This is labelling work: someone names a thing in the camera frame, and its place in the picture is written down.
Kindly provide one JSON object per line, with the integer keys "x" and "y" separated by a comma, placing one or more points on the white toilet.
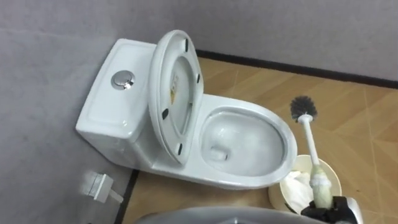
{"x": 121, "y": 102}

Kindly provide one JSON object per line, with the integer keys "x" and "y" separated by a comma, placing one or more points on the cream round waste bin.
{"x": 334, "y": 180}

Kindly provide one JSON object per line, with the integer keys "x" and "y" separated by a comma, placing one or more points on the white toilet seat and lid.
{"x": 183, "y": 90}

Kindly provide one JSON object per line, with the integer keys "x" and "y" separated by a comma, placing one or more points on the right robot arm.
{"x": 357, "y": 210}

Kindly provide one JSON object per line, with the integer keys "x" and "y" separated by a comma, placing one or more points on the white crumpled paper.
{"x": 295, "y": 189}

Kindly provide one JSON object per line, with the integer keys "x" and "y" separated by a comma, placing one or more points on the white toilet brush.
{"x": 309, "y": 137}

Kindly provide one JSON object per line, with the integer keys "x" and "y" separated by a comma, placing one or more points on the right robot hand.
{"x": 329, "y": 211}

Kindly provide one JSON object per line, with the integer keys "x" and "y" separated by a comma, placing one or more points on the robot body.
{"x": 224, "y": 216}

